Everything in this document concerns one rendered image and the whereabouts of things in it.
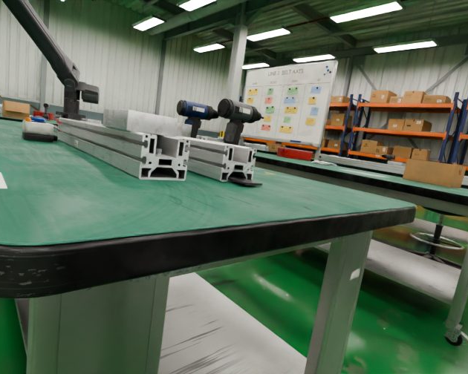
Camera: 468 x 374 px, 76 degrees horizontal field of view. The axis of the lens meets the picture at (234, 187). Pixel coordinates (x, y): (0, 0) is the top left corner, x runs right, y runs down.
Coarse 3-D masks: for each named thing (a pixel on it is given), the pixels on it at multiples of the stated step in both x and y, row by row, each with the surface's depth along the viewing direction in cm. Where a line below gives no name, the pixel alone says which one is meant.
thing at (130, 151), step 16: (64, 128) 106; (80, 128) 93; (96, 128) 76; (112, 128) 67; (80, 144) 88; (96, 144) 80; (112, 144) 66; (128, 144) 59; (144, 144) 56; (160, 144) 64; (176, 144) 59; (112, 160) 66; (128, 160) 59; (144, 160) 56; (160, 160) 62; (176, 160) 59; (144, 176) 57; (160, 176) 59; (176, 176) 60
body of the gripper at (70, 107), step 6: (66, 102) 117; (72, 102) 118; (78, 102) 120; (66, 108) 118; (72, 108) 118; (78, 108) 120; (60, 114) 116; (66, 114) 117; (72, 114) 118; (78, 114) 120
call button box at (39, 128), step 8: (24, 120) 98; (32, 120) 100; (24, 128) 96; (32, 128) 96; (40, 128) 97; (48, 128) 99; (24, 136) 95; (32, 136) 96; (40, 136) 98; (48, 136) 99
